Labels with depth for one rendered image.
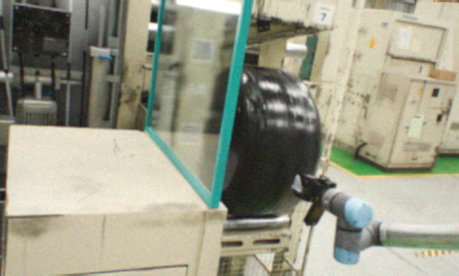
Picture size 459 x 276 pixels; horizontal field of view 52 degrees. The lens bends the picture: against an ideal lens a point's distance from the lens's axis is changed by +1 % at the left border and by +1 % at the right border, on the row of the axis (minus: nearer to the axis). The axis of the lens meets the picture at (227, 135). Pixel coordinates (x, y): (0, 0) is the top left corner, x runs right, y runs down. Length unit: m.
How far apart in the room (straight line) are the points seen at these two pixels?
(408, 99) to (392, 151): 0.68
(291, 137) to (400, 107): 4.65
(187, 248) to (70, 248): 0.22
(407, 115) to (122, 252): 5.56
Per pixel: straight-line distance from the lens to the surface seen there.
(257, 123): 1.55
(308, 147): 1.62
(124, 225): 0.89
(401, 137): 6.31
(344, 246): 1.40
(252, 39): 2.09
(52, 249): 0.89
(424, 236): 1.42
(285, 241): 1.87
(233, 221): 1.75
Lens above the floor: 1.64
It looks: 14 degrees down
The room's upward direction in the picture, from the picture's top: 9 degrees clockwise
